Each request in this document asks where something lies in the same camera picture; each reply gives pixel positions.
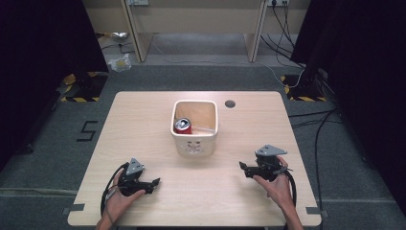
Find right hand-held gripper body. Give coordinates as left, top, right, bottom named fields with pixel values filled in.
left=254, top=144, right=292, bottom=183

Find black wall socket cables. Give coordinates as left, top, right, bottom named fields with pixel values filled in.
left=259, top=2, right=306, bottom=69

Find black floor cable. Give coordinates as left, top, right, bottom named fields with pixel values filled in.
left=287, top=107, right=343, bottom=230

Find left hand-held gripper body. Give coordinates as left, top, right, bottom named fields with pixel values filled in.
left=118, top=157, right=148, bottom=196

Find wooden desk leg panel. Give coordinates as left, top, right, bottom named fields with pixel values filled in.
left=120, top=0, right=155, bottom=63
left=243, top=0, right=268, bottom=63

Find red soda can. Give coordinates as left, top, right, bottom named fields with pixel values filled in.
left=172, top=117, right=193, bottom=135

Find person's left hand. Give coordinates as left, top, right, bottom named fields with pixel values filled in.
left=105, top=171, right=147, bottom=222

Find crumpled clear plastic bag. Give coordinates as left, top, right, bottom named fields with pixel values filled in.
left=107, top=53, right=133, bottom=73

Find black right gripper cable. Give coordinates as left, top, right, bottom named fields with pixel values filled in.
left=282, top=170, right=298, bottom=207

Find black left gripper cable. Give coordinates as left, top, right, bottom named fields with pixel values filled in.
left=101, top=161, right=130, bottom=216

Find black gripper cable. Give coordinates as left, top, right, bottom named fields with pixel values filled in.
left=101, top=161, right=130, bottom=216
left=282, top=170, right=298, bottom=207

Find black curtain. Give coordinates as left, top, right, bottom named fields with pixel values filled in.
left=289, top=0, right=406, bottom=219
left=0, top=0, right=110, bottom=172

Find silver foil bag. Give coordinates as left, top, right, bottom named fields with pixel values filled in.
left=109, top=31, right=129, bottom=42

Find black stand base striped tape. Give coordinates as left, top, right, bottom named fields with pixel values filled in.
left=59, top=71, right=109, bottom=104
left=280, top=74, right=328, bottom=103

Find grey tape strip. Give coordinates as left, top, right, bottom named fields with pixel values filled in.
left=61, top=203, right=86, bottom=216
left=304, top=206, right=329, bottom=219

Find white square trash bin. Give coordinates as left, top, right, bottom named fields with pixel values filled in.
left=169, top=99, right=219, bottom=158

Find person's right hand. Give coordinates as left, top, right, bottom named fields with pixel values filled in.
left=253, top=155, right=294, bottom=209

